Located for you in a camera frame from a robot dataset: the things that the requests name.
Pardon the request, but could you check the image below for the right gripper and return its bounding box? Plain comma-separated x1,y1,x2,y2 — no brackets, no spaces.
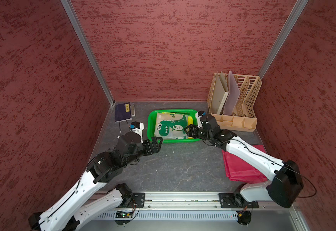
184,123,213,140

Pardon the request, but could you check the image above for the yellow duck raincoat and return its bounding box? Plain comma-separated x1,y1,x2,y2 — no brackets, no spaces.
156,112,194,140

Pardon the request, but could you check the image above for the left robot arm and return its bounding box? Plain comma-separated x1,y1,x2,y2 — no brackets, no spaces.
28,132,163,231

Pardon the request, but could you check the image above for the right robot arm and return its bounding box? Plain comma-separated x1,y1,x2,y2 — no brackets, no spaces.
184,114,305,208

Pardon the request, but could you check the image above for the green plastic basket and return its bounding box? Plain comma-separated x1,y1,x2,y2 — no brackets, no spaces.
147,109,199,143

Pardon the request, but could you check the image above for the pink folded raincoat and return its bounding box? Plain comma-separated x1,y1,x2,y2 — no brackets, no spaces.
222,150,268,184

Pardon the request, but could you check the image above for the dark blue book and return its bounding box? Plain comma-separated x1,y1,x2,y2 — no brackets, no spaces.
115,103,135,123

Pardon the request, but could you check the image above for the beige file organizer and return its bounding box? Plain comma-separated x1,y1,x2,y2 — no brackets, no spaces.
207,73,262,132

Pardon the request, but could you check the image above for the grey purple folder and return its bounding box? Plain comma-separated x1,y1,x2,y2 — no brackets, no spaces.
223,71,240,115

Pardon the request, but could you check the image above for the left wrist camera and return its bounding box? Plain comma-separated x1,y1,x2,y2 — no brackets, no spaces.
130,121,145,143

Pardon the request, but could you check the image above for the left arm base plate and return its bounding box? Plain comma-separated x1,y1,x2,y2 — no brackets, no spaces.
119,192,145,208

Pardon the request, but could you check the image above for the aluminium front rail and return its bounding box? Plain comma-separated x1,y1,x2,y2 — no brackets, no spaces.
65,190,300,210

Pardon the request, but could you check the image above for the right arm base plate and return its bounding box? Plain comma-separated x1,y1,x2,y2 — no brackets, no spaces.
218,193,259,209

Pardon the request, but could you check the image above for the left corner aluminium post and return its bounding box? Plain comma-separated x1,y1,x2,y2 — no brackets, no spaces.
60,0,115,107

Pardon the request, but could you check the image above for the corner aluminium post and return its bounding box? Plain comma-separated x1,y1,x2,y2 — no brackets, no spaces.
60,0,115,107
258,0,309,80

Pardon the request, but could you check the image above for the right corner aluminium post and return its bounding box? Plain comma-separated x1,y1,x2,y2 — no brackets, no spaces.
258,0,309,80

